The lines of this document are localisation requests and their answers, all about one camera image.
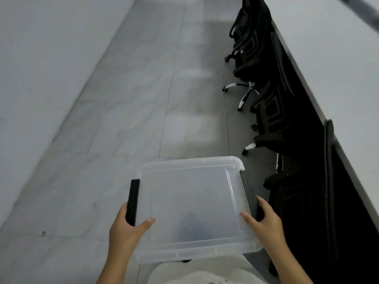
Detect white long desk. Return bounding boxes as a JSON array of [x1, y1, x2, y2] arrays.
[[262, 0, 379, 225]]

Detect person's left forearm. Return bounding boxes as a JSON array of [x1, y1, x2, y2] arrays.
[[96, 254, 135, 284]]

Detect person's left hand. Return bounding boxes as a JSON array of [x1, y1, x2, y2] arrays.
[[109, 202, 156, 261]]

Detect clear plastic storage box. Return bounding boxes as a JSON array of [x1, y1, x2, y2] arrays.
[[126, 156, 265, 265]]

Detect person's white clothing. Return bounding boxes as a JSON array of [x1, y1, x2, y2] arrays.
[[146, 254, 267, 284]]

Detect black office chair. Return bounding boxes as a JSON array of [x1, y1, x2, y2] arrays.
[[224, 0, 274, 64], [263, 119, 350, 284], [222, 29, 294, 112], [241, 83, 320, 172]]

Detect person's right hand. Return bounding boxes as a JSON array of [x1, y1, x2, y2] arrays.
[[239, 196, 288, 255]]

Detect person's right forearm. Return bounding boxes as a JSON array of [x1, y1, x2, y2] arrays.
[[265, 241, 314, 284]]

